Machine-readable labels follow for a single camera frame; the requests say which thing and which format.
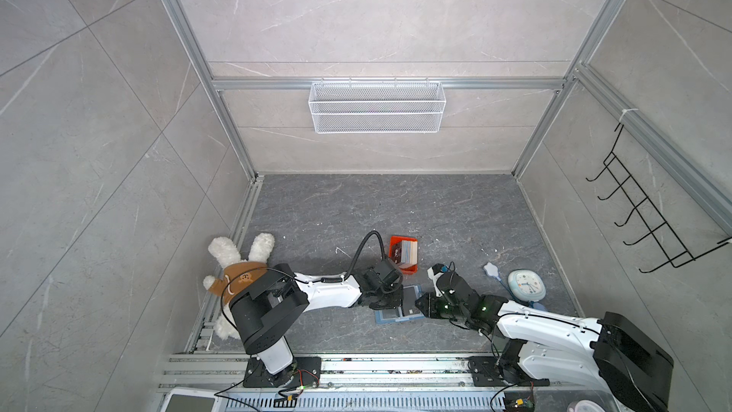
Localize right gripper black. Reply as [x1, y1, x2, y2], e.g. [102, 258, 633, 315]
[412, 292, 469, 323]

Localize black credit card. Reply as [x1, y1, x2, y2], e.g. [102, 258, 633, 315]
[380, 308, 402, 322]
[401, 285, 423, 320]

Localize blue leather card holder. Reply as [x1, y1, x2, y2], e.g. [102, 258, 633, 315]
[375, 285, 425, 324]

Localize red plastic tray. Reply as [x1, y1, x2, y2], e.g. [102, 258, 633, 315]
[389, 236, 419, 275]

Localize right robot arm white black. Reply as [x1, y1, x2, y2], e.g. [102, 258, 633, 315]
[417, 263, 674, 411]

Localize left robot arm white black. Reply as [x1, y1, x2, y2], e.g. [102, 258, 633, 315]
[220, 259, 403, 378]

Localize blue toy figure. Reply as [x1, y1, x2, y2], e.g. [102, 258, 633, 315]
[483, 262, 501, 282]

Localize round mint alarm clock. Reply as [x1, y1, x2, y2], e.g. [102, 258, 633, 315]
[507, 269, 546, 303]

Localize white plush bunny toy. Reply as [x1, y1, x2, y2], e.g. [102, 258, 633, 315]
[203, 233, 276, 341]

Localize white tablet device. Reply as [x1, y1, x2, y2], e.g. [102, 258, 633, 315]
[160, 387, 224, 412]

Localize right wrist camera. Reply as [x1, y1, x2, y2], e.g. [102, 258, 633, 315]
[427, 263, 449, 297]

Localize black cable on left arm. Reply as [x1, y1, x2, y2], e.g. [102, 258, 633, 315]
[212, 230, 387, 412]

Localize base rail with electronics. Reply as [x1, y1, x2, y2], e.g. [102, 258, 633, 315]
[154, 352, 623, 411]

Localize white wire mesh basket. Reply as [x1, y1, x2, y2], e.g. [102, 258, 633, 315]
[308, 80, 447, 135]

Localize black wire hook rack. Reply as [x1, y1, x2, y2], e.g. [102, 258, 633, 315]
[585, 124, 731, 275]

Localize aluminium frame rails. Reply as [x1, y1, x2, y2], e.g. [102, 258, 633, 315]
[162, 0, 731, 233]

